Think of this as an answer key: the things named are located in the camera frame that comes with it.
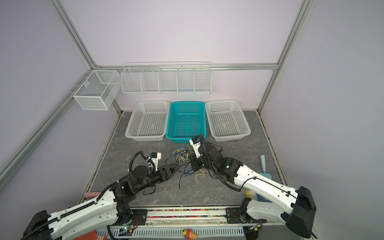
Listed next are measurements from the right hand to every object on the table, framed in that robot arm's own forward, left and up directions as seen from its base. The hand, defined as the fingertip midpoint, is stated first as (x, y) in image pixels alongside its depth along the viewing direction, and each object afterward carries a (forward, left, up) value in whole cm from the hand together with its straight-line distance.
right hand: (189, 157), depth 73 cm
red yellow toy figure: (-30, 0, -17) cm, 34 cm away
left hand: (-5, +6, -4) cm, 9 cm away
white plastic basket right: (+42, -26, -21) cm, 54 cm away
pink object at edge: (-13, +54, -18) cm, 58 cm away
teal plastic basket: (+43, +5, -20) cm, 48 cm away
